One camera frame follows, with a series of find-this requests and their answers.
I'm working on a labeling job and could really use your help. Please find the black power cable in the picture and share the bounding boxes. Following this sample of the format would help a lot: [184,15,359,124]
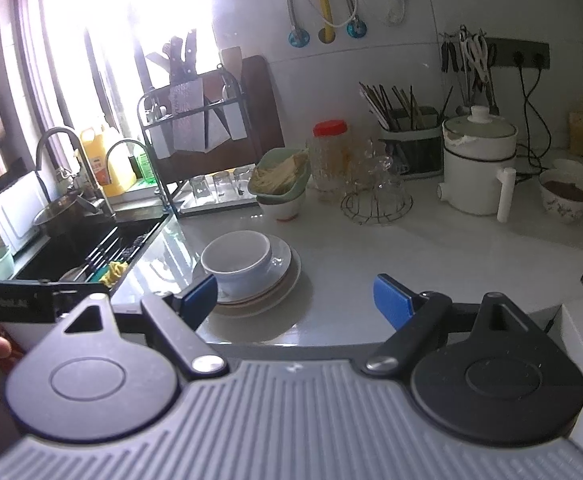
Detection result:
[516,62,569,183]

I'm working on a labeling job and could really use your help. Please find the black wall power strip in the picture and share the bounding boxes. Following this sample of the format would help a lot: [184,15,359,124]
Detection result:
[481,37,551,70]

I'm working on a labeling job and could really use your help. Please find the wooden spatula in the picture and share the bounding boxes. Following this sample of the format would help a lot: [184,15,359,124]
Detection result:
[220,46,243,73]

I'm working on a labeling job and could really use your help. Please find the white leaf-print deep plate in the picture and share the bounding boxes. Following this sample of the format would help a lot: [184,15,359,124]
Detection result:
[211,234,292,306]
[211,245,299,312]

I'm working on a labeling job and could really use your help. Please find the steel cooking pot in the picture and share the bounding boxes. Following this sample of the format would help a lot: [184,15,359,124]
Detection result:
[32,195,102,238]

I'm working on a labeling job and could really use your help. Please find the small white cup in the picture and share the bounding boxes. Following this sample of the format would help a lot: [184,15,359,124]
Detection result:
[552,158,583,181]

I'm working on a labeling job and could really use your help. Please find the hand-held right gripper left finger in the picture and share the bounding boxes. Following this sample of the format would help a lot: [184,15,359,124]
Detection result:
[46,275,228,380]

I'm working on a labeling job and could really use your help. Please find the red-lid clear jar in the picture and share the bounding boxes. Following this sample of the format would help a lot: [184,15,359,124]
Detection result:
[312,120,348,192]

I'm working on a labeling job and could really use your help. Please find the tall steel kitchen faucet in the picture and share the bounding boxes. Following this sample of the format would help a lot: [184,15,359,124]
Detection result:
[35,126,117,218]

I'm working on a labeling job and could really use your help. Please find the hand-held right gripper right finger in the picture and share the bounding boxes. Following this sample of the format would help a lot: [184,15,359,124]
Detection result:
[361,273,547,377]

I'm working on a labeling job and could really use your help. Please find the grey patterned cutting board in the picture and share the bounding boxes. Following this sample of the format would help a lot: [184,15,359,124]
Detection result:
[168,80,232,153]

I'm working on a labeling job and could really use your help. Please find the white footed bowl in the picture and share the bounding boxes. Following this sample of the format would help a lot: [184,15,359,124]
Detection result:
[257,192,306,222]

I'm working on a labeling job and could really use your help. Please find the green liquid bottle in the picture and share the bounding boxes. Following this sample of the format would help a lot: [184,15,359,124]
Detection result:
[134,152,159,184]

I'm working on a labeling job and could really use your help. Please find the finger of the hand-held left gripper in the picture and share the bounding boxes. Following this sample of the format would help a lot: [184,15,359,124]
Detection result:
[51,281,96,322]

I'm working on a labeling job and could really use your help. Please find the utensil holder with chopsticks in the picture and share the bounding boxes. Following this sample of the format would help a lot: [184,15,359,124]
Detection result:
[359,80,455,131]

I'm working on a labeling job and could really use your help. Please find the white cutting board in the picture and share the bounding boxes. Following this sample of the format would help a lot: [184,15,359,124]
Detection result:
[0,170,49,256]

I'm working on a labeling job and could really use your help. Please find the yellow detergent jug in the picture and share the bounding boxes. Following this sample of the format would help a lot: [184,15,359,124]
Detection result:
[78,127,137,198]

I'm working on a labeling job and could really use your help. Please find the small steel faucet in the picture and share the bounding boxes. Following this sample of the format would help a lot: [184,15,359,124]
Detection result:
[105,139,172,216]

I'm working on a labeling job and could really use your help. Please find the white floral plate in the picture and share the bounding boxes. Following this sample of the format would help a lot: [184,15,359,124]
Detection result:
[206,250,303,319]

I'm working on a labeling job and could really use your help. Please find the black metal dish rack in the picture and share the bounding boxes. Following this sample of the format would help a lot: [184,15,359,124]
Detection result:
[137,67,252,216]

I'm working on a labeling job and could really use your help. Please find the white electric pot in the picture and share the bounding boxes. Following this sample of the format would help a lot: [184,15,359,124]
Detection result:
[437,105,519,223]

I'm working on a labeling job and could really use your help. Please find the bundle of dry noodles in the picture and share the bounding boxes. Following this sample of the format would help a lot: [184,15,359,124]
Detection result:
[254,152,309,193]

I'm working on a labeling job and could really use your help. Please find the black kitchen sink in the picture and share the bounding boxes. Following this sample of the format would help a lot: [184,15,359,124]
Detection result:
[14,210,172,296]

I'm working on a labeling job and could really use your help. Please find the yellow dish cloth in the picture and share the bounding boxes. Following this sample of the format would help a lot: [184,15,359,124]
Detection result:
[104,260,127,286]

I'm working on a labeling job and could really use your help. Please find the brown wooden cutting board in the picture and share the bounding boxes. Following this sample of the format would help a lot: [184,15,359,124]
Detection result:
[198,55,286,163]

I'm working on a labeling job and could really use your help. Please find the white ceramic bowl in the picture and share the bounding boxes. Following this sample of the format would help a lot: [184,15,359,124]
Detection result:
[201,231,272,277]

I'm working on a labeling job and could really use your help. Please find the green plastic basket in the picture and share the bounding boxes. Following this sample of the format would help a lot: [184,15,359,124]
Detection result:
[248,147,312,206]

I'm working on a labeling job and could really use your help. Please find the patterned bowl with brown contents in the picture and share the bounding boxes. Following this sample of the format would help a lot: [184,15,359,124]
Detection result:
[539,170,583,225]

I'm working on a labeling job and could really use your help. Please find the white cutlery holder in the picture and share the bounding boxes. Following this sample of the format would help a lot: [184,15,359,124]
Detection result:
[224,100,247,140]
[148,120,172,158]

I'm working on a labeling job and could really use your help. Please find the wire cup stand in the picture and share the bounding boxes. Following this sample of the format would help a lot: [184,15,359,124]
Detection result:
[340,180,415,227]

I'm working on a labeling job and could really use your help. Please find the tray of drinking glasses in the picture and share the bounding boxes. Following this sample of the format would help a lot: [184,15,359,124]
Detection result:
[178,180,262,217]

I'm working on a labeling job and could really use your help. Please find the yellow hose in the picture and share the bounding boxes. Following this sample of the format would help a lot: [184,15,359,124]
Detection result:
[305,0,337,42]

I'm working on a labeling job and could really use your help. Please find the black sink drain rack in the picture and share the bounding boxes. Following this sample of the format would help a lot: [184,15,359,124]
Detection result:
[74,230,147,286]

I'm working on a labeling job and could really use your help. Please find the kitchen scissors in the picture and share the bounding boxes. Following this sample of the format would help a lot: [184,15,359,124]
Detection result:
[459,25,497,111]

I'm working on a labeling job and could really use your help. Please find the clear glass cup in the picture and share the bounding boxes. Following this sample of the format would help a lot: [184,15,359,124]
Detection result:
[351,137,387,181]
[366,155,407,201]

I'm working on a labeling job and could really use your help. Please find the black-handled knife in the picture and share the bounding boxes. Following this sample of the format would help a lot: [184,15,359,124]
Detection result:
[168,35,187,83]
[185,30,201,81]

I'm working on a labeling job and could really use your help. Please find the window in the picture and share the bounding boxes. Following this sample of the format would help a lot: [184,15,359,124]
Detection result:
[16,0,222,161]

